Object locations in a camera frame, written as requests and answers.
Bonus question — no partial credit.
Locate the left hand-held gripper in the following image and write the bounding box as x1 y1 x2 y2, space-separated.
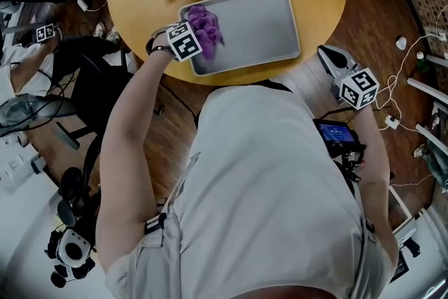
165 20 204 63

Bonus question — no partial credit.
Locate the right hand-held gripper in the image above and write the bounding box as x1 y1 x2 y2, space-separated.
316 43 382 111

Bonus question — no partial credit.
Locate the purple cloth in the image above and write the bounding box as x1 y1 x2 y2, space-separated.
187 4 225 61

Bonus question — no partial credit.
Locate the grey tray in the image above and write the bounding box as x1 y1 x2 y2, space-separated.
178 0 302 77

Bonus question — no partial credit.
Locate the person's right forearm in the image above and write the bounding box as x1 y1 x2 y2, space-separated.
353 104 391 193

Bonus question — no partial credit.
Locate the person's left forearm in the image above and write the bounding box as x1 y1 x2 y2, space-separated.
100 32 176 155

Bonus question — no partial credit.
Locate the black waist screen device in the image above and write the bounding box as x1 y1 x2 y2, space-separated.
313 118 367 183

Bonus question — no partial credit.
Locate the white power adapter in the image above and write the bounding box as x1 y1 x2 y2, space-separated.
384 115 402 131

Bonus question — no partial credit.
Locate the green bottle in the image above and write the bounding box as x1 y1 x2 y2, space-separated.
415 51 430 74

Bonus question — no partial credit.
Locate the black office chair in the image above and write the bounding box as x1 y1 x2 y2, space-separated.
52 52 138 151

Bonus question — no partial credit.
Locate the person's pale t-shirt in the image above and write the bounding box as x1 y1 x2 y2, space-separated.
104 83 400 299

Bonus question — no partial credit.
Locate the black wrist strap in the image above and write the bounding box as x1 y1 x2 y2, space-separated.
146 27 176 56

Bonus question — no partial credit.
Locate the white cable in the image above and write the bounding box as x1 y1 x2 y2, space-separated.
376 3 448 132

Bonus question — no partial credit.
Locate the white and black camera device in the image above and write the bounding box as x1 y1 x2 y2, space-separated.
45 227 97 288

